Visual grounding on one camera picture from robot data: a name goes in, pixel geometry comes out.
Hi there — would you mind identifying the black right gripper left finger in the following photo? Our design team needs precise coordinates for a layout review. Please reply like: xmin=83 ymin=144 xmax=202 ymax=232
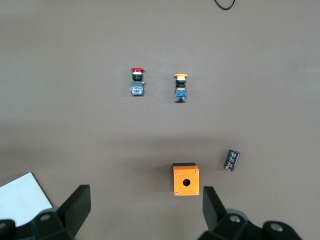
xmin=0 ymin=184 xmax=91 ymax=240

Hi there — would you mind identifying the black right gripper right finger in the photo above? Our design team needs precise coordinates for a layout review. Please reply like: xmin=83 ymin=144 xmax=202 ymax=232
xmin=198 ymin=186 xmax=302 ymax=240

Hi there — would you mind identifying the white drawer cabinet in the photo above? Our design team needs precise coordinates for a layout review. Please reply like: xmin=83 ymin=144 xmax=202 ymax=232
xmin=0 ymin=172 xmax=53 ymax=227

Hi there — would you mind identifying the yellow mushroom push button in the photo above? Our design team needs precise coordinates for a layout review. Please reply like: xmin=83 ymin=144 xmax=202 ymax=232
xmin=174 ymin=73 xmax=190 ymax=103

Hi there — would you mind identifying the red mushroom push button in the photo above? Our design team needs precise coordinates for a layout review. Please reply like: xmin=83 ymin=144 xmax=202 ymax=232
xmin=129 ymin=67 xmax=146 ymax=97

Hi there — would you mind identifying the black cylindrical capacitor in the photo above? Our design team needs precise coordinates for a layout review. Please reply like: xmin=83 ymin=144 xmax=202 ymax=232
xmin=223 ymin=149 xmax=241 ymax=173

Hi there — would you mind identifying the orange button enclosure box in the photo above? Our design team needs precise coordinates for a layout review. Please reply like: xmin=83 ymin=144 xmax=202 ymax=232
xmin=172 ymin=162 xmax=201 ymax=197

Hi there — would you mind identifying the thin black looped cable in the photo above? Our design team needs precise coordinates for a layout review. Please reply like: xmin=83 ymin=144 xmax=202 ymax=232
xmin=213 ymin=0 xmax=236 ymax=11

